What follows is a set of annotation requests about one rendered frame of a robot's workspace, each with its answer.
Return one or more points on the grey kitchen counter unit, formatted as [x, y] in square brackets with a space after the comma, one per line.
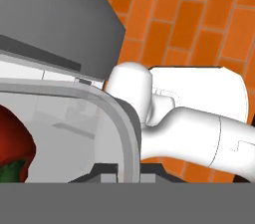
[59, 19]

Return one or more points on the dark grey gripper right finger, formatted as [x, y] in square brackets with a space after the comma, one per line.
[151, 172]

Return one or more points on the red bell pepper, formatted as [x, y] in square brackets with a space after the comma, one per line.
[15, 138]

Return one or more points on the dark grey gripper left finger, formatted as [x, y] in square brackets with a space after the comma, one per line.
[106, 172]

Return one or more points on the white rounded machine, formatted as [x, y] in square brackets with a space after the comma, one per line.
[199, 108]

